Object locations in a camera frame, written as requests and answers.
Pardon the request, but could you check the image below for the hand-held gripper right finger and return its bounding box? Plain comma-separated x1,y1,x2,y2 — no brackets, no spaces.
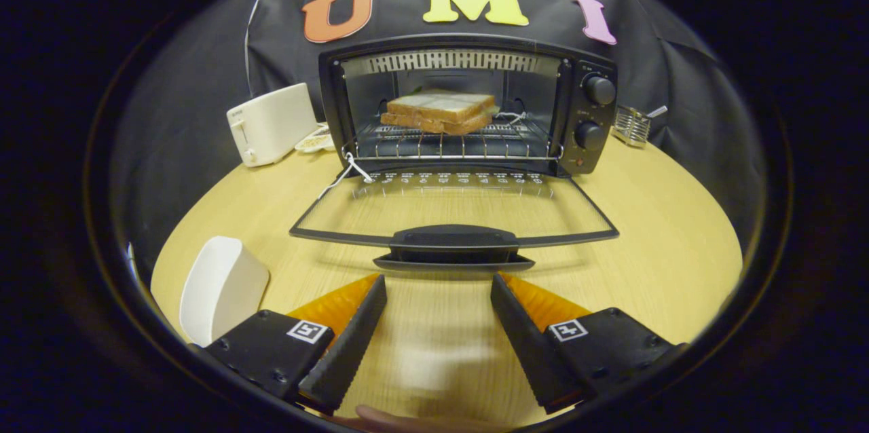
490,272,686,415

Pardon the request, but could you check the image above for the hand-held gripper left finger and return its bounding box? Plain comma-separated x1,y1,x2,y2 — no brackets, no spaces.
204,274,388,415

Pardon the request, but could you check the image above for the black toaster oven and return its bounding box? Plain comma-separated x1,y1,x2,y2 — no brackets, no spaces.
289,33,621,273

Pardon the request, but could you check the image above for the toast sandwich with lettuce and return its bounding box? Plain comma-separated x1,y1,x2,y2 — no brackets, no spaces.
380,88,500,136

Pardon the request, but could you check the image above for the white pop-up toaster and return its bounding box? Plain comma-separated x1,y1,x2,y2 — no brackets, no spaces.
226,82,320,168

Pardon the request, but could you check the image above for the white rectangular plate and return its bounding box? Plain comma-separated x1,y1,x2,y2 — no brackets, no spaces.
179,236,271,347

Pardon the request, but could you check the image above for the small white snack dish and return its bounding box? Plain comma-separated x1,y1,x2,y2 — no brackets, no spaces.
295,123,336,154

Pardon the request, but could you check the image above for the clear utensil holder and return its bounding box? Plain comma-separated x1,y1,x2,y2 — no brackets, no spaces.
612,105,652,148

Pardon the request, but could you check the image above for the white cord on oven rack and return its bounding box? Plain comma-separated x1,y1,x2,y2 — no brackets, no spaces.
318,151,373,200

